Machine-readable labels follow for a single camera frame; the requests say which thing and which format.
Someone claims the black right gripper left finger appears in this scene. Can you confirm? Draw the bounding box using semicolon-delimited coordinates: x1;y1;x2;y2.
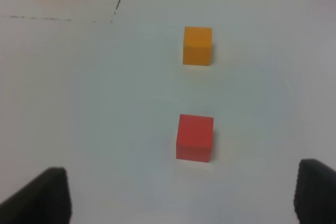
1;167;71;223

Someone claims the orange cube block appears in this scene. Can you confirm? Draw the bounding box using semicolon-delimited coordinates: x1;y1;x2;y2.
183;26;213;66

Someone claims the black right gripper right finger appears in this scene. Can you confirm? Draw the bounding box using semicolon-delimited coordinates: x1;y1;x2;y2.
293;159;335;224

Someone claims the red cube block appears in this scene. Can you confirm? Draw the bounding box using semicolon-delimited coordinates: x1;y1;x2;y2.
176;114;214;163

